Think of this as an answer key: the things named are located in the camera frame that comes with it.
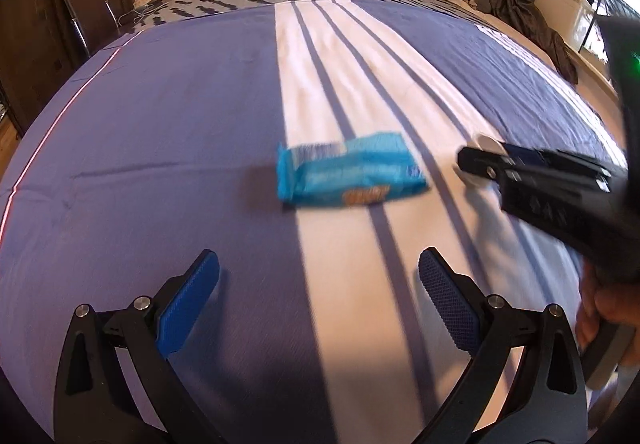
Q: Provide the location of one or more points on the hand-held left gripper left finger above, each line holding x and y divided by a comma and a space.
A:
187, 294

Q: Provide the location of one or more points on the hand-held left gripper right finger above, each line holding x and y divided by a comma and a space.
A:
447, 296

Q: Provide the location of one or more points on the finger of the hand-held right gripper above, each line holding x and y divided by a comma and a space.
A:
477, 164
555, 161

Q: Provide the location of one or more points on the white tape roll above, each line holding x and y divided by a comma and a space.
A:
487, 142

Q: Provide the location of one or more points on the blue snack packet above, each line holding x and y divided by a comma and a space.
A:
350, 171

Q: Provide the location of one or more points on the person's right hand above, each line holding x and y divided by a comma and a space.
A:
615, 304

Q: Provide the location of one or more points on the blue striped bed sheet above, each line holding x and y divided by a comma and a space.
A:
150, 149

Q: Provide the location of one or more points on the white storage bin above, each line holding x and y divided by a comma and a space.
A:
565, 11

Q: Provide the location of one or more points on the grey patterned blanket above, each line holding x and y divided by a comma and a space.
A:
240, 1

